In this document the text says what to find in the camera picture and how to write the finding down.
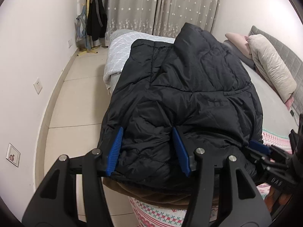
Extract black quilted puffer jacket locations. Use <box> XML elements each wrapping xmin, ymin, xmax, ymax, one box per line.
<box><xmin>100</xmin><ymin>23</ymin><xmax>263</xmax><ymax>194</ymax></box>

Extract black hanging clothes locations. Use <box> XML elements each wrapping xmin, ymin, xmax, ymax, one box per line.
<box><xmin>87</xmin><ymin>0</ymin><xmax>108</xmax><ymax>44</ymax></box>

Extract person's right hand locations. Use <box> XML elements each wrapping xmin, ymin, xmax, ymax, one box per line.
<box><xmin>264</xmin><ymin>186</ymin><xmax>292</xmax><ymax>212</ymax></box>

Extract folded brown coat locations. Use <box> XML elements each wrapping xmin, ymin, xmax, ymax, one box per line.
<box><xmin>103</xmin><ymin>177</ymin><xmax>220</xmax><ymax>210</ymax></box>

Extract pink cloth under quilt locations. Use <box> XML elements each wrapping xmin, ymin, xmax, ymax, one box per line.
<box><xmin>284</xmin><ymin>96</ymin><xmax>294</xmax><ymax>111</ymax></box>

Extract patterned red green bedspread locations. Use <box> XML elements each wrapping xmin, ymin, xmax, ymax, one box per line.
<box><xmin>127</xmin><ymin>128</ymin><xmax>293</xmax><ymax>227</ymax></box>

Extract beige folded quilt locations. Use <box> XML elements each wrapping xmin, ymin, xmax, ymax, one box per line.
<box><xmin>247</xmin><ymin>34</ymin><xmax>297</xmax><ymax>103</ymax></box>

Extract grey padded headboard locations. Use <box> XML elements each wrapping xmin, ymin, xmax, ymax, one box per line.
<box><xmin>249</xmin><ymin>25</ymin><xmax>303</xmax><ymax>114</ymax></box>

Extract light blue checked blanket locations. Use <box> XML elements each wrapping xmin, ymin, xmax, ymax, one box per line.
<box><xmin>103</xmin><ymin>29</ymin><xmax>175</xmax><ymax>94</ymax></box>

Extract pink pillow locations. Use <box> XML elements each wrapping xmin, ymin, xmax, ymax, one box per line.
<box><xmin>225</xmin><ymin>32</ymin><xmax>252</xmax><ymax>59</ymax></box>

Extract grey star patterned curtain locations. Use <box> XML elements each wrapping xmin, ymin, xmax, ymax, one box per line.
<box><xmin>105</xmin><ymin>0</ymin><xmax>220</xmax><ymax>42</ymax></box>

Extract yellow coat rack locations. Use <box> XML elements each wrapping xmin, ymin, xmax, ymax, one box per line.
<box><xmin>76</xmin><ymin>0</ymin><xmax>98</xmax><ymax>56</ymax></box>

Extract white wall socket near floor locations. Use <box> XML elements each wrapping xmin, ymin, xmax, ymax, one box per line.
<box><xmin>6</xmin><ymin>143</ymin><xmax>20</xmax><ymax>167</ymax></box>

